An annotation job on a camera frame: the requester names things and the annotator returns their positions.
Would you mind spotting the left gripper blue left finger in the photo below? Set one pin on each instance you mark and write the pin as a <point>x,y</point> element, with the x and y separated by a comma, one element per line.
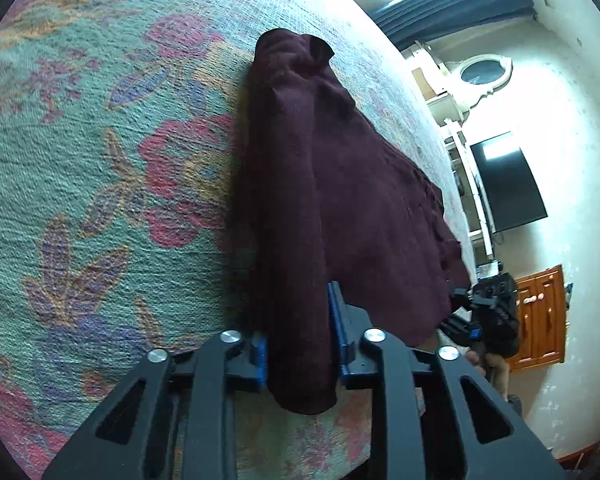
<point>249,369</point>

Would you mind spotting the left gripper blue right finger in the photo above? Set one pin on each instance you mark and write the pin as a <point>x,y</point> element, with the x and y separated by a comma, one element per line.
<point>349,323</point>

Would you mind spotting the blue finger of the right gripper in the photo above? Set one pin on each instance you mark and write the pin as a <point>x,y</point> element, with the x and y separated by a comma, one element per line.
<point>462,332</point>
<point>462,298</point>

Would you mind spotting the dark maroon pants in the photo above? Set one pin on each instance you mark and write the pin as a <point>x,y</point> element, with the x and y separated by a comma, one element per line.
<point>327,198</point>

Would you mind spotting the person's right hand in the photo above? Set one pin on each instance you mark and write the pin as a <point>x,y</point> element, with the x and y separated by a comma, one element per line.
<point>494,366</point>

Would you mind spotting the brown wooden cabinet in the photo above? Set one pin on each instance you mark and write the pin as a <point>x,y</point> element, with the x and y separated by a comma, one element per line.
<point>542,312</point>

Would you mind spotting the white dressing table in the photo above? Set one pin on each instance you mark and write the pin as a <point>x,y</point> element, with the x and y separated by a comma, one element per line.
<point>450,99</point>

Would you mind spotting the oval white framed mirror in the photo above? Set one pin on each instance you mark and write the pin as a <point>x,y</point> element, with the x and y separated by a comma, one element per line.
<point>479,76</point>

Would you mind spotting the dark blue window curtain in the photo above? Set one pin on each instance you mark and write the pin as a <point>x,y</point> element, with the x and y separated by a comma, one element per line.
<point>405,22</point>

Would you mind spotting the black wall television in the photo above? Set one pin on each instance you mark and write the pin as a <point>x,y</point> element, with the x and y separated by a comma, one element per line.
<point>512,195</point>

